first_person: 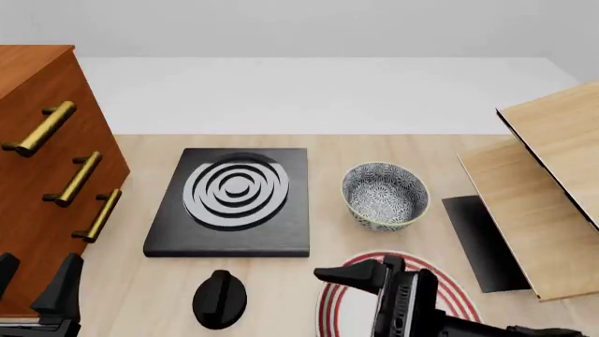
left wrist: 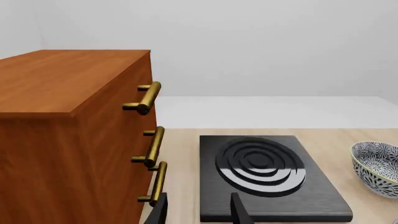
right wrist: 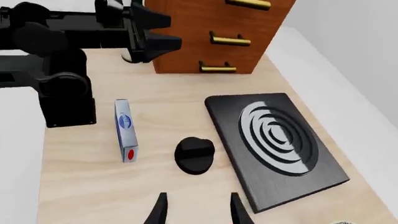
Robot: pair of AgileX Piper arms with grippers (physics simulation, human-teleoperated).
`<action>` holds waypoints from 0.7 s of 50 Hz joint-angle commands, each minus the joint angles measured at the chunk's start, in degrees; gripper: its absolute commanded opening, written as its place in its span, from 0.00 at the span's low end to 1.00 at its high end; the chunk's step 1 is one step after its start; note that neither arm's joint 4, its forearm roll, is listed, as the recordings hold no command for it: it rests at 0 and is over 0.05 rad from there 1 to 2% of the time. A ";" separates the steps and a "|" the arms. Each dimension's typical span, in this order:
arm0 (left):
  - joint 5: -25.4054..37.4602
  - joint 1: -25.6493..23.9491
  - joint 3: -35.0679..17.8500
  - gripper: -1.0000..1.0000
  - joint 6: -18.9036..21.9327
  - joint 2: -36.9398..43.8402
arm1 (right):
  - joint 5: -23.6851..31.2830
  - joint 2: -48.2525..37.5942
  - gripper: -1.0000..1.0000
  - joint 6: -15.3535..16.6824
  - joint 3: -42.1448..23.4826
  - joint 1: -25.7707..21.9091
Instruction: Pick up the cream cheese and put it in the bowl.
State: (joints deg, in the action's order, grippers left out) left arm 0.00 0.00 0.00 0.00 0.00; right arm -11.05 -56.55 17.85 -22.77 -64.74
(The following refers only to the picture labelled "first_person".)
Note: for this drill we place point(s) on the round black stove knob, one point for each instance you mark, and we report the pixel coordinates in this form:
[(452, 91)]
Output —
[(219, 298)]

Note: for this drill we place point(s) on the orange-brown wooden cabinet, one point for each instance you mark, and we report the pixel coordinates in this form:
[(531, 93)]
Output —
[(28, 77)]

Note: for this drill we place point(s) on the patterned blue-white bowl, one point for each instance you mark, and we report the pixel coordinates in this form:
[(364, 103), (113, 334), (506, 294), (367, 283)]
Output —
[(384, 196)]

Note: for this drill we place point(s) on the flat black stove plate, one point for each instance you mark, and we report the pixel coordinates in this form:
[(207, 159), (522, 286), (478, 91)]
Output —
[(234, 242)]

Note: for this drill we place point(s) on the pale wooden shelf, black inside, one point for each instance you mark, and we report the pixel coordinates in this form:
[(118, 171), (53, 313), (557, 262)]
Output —
[(529, 196)]

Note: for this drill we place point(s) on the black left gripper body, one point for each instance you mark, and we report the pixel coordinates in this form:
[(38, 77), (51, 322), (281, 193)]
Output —
[(37, 329)]

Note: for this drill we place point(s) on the white plate with red rings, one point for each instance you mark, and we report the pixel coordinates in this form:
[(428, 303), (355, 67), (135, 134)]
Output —
[(348, 312)]

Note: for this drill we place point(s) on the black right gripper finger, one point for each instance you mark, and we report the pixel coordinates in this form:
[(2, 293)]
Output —
[(355, 277)]

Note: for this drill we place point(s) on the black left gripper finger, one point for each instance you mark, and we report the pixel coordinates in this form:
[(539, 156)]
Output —
[(6, 270), (61, 291)]

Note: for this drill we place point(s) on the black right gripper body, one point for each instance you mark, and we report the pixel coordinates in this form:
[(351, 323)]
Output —
[(398, 302)]

